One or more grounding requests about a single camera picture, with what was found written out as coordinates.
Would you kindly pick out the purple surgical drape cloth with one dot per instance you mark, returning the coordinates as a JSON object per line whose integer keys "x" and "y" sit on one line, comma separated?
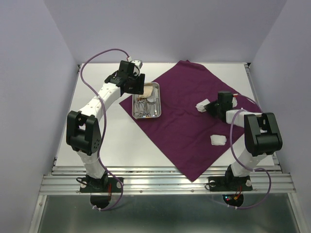
{"x": 181, "y": 135}

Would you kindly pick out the clear suture packet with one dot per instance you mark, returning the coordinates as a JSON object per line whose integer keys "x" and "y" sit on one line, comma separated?
{"x": 153, "y": 98}

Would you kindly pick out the bagged beige gloves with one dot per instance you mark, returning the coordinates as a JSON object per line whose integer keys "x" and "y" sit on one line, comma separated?
{"x": 148, "y": 91}

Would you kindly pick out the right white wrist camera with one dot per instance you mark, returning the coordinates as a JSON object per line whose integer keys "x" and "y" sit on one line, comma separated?
{"x": 234, "y": 101}

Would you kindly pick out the long steel forceps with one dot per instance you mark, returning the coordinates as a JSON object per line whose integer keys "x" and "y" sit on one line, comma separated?
{"x": 144, "y": 108}

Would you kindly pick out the stainless steel instrument tray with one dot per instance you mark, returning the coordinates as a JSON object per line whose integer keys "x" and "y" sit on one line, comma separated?
{"x": 136, "y": 98}

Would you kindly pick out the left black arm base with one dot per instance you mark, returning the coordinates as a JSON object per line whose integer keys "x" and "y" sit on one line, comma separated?
{"x": 105, "y": 184}

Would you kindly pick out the thin steel tweezers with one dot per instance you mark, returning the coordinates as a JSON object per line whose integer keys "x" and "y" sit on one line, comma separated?
{"x": 155, "y": 111}

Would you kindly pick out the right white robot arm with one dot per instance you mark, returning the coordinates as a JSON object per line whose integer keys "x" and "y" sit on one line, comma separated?
{"x": 261, "y": 138}

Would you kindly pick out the straight steel scissors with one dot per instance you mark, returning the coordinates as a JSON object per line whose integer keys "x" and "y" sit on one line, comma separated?
{"x": 139, "y": 109}

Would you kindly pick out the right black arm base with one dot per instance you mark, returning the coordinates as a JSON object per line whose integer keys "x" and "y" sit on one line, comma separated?
{"x": 228, "y": 182}

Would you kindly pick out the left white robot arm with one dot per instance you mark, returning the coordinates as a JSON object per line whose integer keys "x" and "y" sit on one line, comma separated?
{"x": 83, "y": 132}

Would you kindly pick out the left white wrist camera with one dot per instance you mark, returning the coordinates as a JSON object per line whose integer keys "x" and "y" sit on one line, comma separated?
{"x": 137, "y": 63}

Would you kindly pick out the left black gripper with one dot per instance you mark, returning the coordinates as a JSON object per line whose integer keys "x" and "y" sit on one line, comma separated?
{"x": 139, "y": 89}

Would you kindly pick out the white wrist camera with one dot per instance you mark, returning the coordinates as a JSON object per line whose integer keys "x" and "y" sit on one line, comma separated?
{"x": 137, "y": 63}
{"x": 234, "y": 101}

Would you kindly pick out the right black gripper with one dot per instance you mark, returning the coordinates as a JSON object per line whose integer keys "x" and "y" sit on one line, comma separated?
{"x": 209, "y": 108}

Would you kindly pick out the white gauze pad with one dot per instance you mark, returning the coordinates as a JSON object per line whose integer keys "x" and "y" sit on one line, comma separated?
{"x": 218, "y": 140}
{"x": 201, "y": 105}

